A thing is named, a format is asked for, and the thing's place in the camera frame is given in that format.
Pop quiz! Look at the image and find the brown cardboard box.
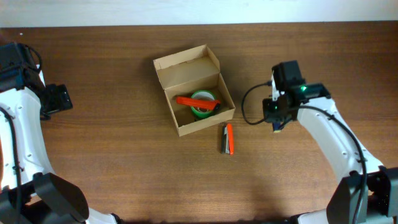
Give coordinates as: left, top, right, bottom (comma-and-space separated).
153, 45, 236, 136

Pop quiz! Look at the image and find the red stapler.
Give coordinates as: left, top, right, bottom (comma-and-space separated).
221, 123, 234, 155

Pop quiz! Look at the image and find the red utility knife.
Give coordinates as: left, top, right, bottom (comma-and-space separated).
176, 96, 221, 111

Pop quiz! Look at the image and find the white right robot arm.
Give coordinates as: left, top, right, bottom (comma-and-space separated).
263, 60, 397, 224

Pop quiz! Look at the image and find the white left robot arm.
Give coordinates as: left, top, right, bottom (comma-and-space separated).
1, 42, 123, 224

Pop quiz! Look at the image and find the green tape roll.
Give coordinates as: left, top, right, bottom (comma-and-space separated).
191, 90, 217, 119

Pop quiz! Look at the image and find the yellow highlighter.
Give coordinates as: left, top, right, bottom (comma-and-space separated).
272, 123, 282, 133

